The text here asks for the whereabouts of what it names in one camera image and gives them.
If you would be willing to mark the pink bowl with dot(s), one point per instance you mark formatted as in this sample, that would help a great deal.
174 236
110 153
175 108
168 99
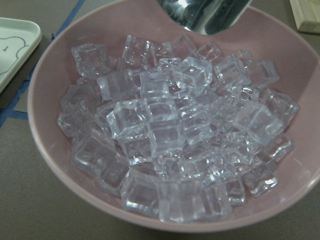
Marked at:
297 63

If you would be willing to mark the wooden cutting board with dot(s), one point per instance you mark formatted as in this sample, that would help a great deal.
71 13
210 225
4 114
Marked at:
306 14

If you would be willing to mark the pile of clear ice cubes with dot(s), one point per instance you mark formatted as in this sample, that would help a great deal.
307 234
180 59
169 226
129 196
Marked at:
178 133

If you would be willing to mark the metal ice scoop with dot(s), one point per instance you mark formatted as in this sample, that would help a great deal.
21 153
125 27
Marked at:
205 17

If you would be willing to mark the cream bear tray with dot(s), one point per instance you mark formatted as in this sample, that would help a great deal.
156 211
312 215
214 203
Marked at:
18 39

